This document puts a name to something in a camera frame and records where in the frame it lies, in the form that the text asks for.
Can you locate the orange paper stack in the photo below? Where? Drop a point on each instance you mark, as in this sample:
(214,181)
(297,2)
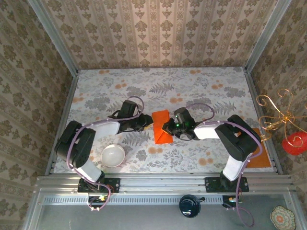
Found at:
(262,155)

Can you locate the dark blue ceramic mug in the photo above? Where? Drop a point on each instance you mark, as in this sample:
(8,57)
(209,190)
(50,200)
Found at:
(189,207)

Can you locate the small black controller board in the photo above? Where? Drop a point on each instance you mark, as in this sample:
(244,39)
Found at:
(96,200)
(227,201)

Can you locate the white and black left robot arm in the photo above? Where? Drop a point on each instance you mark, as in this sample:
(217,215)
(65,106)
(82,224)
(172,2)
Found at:
(76,148)

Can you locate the aluminium frame post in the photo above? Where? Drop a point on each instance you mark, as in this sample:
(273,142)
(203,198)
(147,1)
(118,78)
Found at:
(263,36)
(54,38)

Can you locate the orange paper sheet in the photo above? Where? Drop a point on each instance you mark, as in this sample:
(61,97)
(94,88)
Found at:
(160,137)

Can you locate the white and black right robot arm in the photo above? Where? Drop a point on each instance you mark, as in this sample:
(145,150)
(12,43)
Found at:
(237,143)

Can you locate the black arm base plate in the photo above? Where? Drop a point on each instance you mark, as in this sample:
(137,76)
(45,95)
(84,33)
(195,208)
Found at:
(112,185)
(212,185)

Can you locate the white bowl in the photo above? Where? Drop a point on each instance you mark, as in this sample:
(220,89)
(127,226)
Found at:
(112,155)

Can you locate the aluminium side rail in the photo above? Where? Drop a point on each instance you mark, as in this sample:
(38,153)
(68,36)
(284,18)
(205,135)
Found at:
(65,107)
(254,95)

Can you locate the red ball ornament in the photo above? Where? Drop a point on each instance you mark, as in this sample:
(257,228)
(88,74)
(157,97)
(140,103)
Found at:
(293,145)

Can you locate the aluminium mounting rail beam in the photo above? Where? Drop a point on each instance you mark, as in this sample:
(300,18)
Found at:
(163,183)

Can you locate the patterned decorative plate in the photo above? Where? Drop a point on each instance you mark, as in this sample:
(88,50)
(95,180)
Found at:
(282,217)

